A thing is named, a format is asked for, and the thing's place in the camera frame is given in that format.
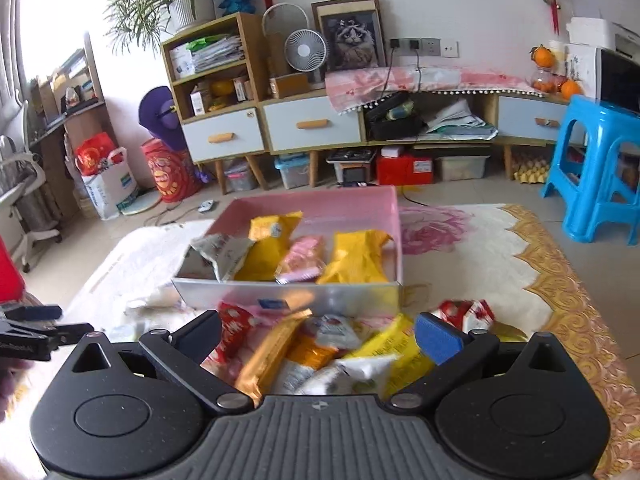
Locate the potted green plant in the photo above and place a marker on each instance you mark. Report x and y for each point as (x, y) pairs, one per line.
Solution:
(165, 0)

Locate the red round container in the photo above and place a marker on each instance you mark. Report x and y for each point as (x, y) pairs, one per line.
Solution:
(173, 171)

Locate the framed cat picture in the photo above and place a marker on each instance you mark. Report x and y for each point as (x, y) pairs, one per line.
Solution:
(353, 32)

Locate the microwave oven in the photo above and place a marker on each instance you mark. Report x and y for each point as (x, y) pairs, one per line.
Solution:
(604, 75)

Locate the pink floral cabinet cloth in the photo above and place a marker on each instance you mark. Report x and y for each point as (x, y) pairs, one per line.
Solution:
(355, 90)

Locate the clear cracker packet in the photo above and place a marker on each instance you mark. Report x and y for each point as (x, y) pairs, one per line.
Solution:
(303, 262)

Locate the purple plush toy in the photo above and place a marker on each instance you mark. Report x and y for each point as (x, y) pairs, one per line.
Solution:
(157, 114)

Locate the blue white small packet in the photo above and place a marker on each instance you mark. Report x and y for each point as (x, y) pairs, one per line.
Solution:
(333, 331)

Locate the red storage box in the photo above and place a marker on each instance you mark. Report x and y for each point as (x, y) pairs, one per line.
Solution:
(406, 169)

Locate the floral tablecloth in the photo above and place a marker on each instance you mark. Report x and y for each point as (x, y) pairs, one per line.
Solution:
(532, 276)

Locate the gold bar wrapper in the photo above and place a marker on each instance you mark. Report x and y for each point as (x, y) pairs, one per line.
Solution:
(259, 372)

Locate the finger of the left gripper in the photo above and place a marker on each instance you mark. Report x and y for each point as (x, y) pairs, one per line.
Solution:
(23, 312)
(36, 343)

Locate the white pecan kernels packet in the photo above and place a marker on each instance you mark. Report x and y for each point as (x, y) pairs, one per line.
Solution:
(224, 252)

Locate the white desk fan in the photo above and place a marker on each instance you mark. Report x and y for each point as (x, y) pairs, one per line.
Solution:
(305, 51)

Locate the yellow snack bag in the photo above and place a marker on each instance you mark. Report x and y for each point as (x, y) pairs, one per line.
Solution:
(357, 258)
(271, 237)

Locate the orange fruit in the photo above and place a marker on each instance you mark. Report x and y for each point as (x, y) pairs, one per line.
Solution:
(570, 88)
(542, 57)

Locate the pink and silver cardboard box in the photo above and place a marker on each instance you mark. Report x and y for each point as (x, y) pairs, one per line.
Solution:
(330, 251)

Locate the small red white packet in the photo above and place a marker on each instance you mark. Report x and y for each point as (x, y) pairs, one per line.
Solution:
(466, 315)

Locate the yellow snack bag left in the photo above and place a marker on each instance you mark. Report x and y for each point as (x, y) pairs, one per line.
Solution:
(271, 237)

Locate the yellow snack bag right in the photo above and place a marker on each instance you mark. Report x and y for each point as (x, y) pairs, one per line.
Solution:
(357, 258)

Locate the red snack packet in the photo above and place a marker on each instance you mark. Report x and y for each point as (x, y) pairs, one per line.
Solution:
(236, 323)

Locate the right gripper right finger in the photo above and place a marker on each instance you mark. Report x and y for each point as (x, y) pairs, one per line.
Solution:
(458, 358)

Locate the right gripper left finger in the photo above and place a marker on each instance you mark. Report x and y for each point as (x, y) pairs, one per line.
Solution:
(179, 357)

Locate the orange white snack packet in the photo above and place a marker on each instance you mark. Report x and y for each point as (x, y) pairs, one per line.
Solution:
(303, 359)

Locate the wooden cabinet with drawers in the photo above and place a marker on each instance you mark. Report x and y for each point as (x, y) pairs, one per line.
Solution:
(266, 123)

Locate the white printer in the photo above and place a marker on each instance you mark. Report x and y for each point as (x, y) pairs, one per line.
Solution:
(601, 33)

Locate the blue plastic stool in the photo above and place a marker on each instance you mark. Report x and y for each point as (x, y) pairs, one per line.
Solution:
(591, 189)

